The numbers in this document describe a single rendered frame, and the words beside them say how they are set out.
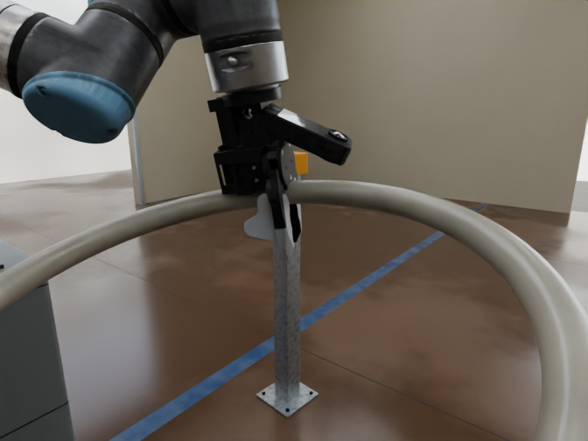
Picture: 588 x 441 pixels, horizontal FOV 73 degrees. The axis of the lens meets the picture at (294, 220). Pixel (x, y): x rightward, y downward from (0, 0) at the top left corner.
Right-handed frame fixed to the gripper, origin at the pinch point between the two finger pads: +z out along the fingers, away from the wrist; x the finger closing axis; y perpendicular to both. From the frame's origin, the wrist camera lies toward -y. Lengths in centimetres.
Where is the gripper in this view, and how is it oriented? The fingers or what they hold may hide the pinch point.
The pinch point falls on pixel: (295, 241)
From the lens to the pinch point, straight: 54.0
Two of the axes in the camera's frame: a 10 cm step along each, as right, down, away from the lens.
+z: 1.5, 9.2, 3.7
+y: -9.7, 0.6, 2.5
